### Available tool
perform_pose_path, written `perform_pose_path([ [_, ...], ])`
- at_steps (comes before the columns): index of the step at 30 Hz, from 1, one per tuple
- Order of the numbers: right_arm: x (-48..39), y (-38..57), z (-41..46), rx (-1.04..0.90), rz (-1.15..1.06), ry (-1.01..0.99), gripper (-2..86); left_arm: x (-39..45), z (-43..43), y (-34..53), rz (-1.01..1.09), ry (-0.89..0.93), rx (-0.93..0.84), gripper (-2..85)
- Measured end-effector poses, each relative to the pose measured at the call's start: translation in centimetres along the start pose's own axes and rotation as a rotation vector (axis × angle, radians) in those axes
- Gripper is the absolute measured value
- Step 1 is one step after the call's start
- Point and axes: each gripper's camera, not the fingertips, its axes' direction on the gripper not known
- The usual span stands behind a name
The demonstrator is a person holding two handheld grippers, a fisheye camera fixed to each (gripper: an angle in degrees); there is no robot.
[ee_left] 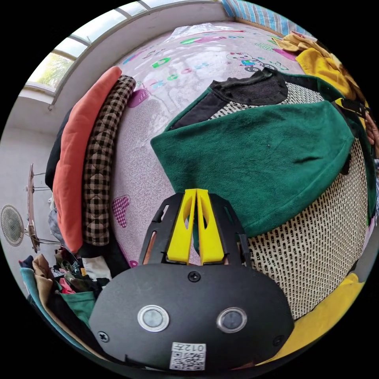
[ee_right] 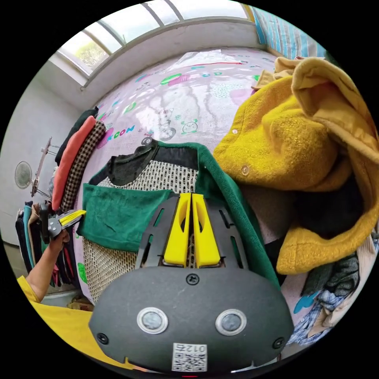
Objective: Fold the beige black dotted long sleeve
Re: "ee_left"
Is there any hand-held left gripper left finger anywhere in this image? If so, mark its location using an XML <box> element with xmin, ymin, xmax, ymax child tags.
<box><xmin>167</xmin><ymin>188</ymin><xmax>197</xmax><ymax>265</ymax></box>

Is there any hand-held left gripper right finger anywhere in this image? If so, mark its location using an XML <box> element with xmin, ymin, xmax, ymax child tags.
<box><xmin>196</xmin><ymin>189</ymin><xmax>225</xmax><ymax>266</ymax></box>

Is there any beige black dotted long sleeve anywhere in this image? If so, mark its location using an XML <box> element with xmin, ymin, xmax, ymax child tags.
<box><xmin>150</xmin><ymin>67</ymin><xmax>377</xmax><ymax>321</ymax></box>

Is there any person's right hand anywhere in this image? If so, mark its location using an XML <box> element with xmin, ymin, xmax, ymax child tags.
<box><xmin>366</xmin><ymin>113</ymin><xmax>379</xmax><ymax>157</ymax></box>

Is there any pile of yellow clothes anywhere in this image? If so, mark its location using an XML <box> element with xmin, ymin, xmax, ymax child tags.
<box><xmin>274</xmin><ymin>32</ymin><xmax>360</xmax><ymax>101</ymax></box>

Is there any bed with pink printed sheet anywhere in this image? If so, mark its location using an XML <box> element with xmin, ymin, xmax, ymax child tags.
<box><xmin>111</xmin><ymin>21</ymin><xmax>310</xmax><ymax>268</ymax></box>

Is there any heap of mixed clothes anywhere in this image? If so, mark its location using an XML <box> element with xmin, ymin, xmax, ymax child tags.
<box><xmin>19</xmin><ymin>250</ymin><xmax>113</xmax><ymax>329</ymax></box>

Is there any blue striped cloth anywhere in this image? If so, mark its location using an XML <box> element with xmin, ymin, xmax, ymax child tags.
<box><xmin>221</xmin><ymin>0</ymin><xmax>311</xmax><ymax>39</ymax></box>

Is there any yellow garment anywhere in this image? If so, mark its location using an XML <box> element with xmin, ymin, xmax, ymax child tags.
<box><xmin>256</xmin><ymin>272</ymin><xmax>366</xmax><ymax>366</ymax></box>

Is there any wooden drying rack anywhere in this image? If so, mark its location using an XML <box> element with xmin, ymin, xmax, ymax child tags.
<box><xmin>25</xmin><ymin>163</ymin><xmax>61</xmax><ymax>254</ymax></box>

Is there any white fan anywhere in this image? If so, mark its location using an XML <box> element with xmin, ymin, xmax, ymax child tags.
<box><xmin>0</xmin><ymin>203</ymin><xmax>25</xmax><ymax>247</ymax></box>

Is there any window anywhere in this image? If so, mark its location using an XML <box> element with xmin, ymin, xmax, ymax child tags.
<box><xmin>25</xmin><ymin>0</ymin><xmax>162</xmax><ymax>95</ymax></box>

